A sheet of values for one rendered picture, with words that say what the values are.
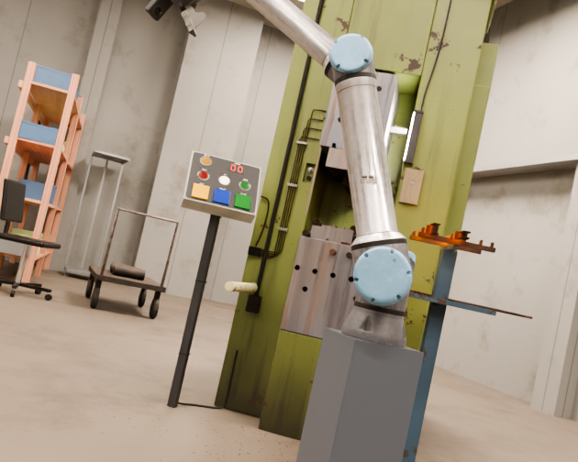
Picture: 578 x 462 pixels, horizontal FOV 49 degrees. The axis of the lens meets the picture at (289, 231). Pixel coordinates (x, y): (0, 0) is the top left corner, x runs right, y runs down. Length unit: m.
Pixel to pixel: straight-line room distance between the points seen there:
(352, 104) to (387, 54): 1.62
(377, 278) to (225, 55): 8.75
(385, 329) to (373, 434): 0.29
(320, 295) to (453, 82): 1.24
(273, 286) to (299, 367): 0.45
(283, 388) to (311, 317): 0.35
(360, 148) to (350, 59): 0.24
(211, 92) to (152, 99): 0.95
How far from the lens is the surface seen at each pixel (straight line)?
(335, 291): 2.95
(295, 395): 3.01
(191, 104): 9.95
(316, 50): 1.98
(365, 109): 1.75
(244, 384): 3.26
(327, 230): 3.03
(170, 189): 9.75
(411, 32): 3.39
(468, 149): 3.67
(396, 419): 1.87
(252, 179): 3.05
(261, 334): 3.22
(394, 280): 1.64
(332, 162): 3.08
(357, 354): 1.77
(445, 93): 3.29
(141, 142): 10.21
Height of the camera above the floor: 0.74
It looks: 3 degrees up
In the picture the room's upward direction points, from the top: 12 degrees clockwise
